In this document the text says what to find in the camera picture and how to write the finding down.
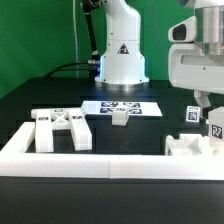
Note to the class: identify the white chair back frame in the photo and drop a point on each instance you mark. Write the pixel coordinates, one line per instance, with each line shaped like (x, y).
(57, 119)

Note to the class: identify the white marker sheet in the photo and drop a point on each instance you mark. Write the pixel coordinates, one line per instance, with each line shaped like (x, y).
(135, 108)

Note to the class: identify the white chair seat part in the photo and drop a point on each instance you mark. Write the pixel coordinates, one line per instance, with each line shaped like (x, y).
(188, 145)

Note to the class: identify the white U-shaped fence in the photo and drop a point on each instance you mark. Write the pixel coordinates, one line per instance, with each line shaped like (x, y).
(15, 160)

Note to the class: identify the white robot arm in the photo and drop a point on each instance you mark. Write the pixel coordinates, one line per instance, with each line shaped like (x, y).
(122, 66)

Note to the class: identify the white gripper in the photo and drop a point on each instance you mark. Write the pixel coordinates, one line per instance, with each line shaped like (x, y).
(189, 67)

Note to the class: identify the left small tag cube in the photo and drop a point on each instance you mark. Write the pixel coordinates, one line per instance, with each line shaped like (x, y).
(192, 114)

